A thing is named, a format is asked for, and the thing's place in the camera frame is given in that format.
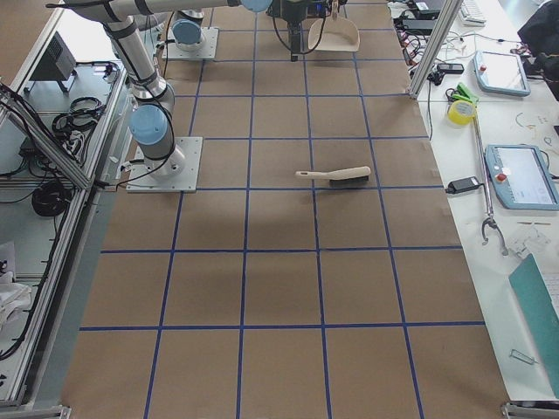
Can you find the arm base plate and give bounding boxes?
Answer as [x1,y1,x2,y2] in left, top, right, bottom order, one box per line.
[163,27,219,60]
[126,137,203,193]

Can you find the far teach pendant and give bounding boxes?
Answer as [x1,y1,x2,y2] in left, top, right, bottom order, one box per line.
[473,51,531,97]

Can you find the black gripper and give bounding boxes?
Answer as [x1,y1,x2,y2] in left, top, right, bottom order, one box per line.
[266,0,332,20]

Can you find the beige plastic dustpan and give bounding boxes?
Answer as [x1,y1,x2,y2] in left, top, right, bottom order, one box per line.
[307,1,360,52]

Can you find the yellow tape roll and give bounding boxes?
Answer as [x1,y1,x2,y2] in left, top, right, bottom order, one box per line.
[447,100,476,126]

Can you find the metal reacher grabber tool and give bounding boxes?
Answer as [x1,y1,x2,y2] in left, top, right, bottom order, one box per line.
[473,116,508,257]

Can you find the teach pendant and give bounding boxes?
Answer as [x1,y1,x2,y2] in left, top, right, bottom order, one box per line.
[485,144,558,210]
[473,51,531,97]

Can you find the aluminium frame post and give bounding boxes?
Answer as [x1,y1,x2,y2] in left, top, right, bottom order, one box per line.
[409,0,462,100]

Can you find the coiled black cables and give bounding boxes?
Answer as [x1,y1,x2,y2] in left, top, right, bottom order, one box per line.
[52,96,108,145]

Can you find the grey electronics box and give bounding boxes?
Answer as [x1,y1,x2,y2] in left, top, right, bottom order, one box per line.
[25,31,77,93]

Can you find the black braided cable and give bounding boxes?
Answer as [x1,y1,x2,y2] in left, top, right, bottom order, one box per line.
[271,17,320,62]

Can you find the near teach pendant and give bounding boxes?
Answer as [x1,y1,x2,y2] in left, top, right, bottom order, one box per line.
[485,144,558,210]

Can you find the black power adapter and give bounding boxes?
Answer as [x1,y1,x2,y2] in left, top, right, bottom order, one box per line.
[445,176,482,195]

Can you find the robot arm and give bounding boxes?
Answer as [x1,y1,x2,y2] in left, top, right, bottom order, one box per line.
[46,1,271,179]
[169,1,332,54]

